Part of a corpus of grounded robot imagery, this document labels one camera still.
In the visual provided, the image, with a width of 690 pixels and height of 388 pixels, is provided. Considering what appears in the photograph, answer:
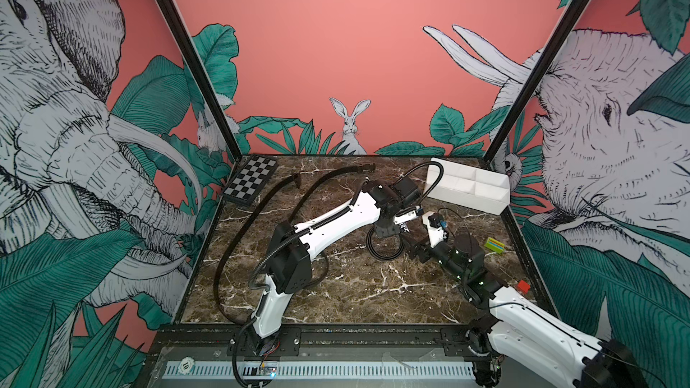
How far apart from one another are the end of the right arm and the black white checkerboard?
68 cm

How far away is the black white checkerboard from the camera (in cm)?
106

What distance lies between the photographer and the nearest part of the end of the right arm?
0.68 metres
